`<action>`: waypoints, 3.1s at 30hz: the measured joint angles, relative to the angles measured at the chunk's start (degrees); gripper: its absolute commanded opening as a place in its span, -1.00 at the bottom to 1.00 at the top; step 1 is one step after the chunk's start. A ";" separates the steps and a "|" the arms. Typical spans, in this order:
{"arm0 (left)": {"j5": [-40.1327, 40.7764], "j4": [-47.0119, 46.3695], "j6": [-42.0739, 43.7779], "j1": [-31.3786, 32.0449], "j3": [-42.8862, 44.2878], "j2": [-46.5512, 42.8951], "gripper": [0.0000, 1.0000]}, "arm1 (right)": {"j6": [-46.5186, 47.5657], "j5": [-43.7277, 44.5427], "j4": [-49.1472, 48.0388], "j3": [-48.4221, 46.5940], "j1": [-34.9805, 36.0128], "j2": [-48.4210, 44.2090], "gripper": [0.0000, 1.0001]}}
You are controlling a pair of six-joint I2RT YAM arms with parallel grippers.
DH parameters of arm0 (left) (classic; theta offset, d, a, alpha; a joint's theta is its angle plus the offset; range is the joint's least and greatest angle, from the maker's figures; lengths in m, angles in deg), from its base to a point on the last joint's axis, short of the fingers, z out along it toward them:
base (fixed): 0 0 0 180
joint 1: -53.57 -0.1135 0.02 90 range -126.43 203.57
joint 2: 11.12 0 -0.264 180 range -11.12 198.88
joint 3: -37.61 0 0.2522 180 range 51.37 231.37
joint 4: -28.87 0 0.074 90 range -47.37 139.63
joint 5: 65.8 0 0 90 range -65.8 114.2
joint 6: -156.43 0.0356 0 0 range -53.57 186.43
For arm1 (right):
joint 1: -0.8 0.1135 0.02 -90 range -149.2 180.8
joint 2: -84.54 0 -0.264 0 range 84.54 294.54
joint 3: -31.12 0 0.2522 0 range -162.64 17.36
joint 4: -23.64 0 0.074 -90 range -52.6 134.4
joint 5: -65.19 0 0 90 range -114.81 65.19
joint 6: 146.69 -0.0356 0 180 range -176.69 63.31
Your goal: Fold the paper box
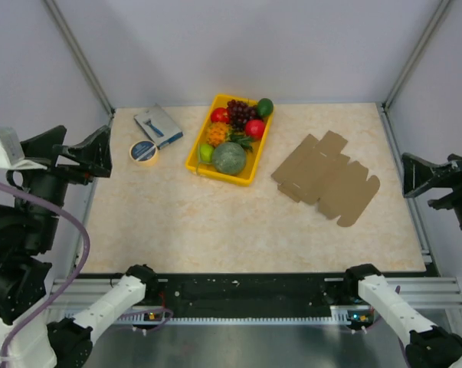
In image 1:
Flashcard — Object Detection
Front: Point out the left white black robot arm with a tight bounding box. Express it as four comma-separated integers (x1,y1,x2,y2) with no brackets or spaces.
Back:
0,126,159,367

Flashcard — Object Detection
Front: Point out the green round melon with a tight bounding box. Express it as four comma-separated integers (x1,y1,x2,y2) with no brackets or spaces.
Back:
211,142,247,176

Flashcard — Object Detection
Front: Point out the dark purple grape bunch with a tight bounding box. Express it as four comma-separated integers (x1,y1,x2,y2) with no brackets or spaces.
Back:
227,100,258,132

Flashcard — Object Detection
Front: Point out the red apple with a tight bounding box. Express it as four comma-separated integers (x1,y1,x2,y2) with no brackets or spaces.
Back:
211,107,230,124

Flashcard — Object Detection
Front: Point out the brown cardboard box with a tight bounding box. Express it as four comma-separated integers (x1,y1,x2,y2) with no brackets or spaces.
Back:
271,131,381,228

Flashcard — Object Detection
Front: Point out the left aluminium frame post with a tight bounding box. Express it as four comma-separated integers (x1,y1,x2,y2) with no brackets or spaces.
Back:
41,0,115,117

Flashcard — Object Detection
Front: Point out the orange pineapple with leaves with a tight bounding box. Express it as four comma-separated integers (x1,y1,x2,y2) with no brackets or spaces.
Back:
205,122,253,152

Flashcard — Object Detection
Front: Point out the aluminium frame post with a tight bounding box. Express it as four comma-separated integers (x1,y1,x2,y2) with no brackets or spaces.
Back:
41,0,115,117
382,0,454,113

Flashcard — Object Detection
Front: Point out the yellow plastic tray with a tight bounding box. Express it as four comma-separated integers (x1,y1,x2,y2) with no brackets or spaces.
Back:
185,94,274,186

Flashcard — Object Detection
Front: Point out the green avocado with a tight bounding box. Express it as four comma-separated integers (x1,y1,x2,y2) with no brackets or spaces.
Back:
256,98,274,118

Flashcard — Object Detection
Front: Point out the beige masking tape roll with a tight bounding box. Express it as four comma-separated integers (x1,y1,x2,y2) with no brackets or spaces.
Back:
129,140,159,167

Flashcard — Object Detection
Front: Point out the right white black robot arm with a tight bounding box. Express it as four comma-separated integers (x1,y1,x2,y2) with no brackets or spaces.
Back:
342,153,462,367

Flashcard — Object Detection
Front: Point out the aluminium front rail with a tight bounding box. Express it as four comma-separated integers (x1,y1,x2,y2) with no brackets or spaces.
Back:
50,273,462,325

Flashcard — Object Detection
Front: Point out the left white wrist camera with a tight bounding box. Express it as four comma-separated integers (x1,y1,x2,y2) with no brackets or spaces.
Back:
0,127,47,170

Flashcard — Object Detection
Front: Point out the blue razor package box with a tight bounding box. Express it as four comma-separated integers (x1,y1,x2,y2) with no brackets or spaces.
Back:
134,104,183,150

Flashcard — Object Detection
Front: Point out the small green lime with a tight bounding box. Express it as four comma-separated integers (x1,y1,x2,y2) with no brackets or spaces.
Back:
198,143,215,163

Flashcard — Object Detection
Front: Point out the right aluminium frame post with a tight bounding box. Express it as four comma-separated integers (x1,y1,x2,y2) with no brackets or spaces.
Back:
382,0,454,113

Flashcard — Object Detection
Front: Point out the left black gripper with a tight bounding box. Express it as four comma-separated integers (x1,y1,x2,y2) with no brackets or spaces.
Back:
15,123,113,248

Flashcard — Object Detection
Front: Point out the red pomegranate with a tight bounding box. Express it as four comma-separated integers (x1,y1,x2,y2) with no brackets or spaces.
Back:
244,120,266,141

